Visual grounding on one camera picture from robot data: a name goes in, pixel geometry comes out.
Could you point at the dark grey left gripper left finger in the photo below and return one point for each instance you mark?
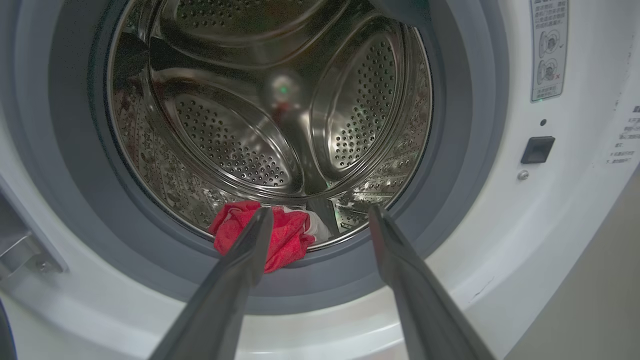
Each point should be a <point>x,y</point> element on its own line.
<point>220,305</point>

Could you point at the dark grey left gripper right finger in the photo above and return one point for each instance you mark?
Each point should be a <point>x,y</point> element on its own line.
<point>425,310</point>

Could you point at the red and white garment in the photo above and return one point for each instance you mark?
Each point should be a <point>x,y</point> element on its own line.
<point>287,237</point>

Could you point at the white front-load washing machine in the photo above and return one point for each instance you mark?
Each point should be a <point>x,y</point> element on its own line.
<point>500,225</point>

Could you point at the black door latch socket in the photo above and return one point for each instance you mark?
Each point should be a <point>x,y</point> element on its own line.
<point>537,150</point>

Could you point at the metal door hinge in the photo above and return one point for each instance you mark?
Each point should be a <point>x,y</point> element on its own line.
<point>22,250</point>

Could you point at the small silver screw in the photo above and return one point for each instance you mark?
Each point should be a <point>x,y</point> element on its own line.
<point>523,175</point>

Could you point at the printed text sticker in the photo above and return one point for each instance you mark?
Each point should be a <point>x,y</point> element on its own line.
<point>627,135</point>

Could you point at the grey warning pictogram sticker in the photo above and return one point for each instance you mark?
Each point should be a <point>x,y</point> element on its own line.
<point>549,50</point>

